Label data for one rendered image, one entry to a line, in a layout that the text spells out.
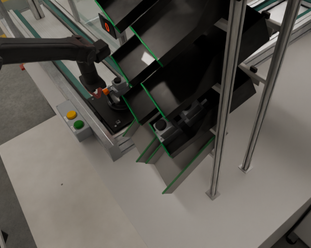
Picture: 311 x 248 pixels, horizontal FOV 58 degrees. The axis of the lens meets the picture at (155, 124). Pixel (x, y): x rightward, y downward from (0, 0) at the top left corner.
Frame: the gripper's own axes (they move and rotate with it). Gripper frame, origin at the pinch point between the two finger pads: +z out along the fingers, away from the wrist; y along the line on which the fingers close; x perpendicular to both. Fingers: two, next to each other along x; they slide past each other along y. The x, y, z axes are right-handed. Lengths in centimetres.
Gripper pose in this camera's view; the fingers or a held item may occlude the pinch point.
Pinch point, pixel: (98, 96)
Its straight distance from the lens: 115.0
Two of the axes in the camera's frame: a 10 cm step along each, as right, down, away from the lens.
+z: 1.0, 6.1, 7.8
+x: -8.0, 5.2, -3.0
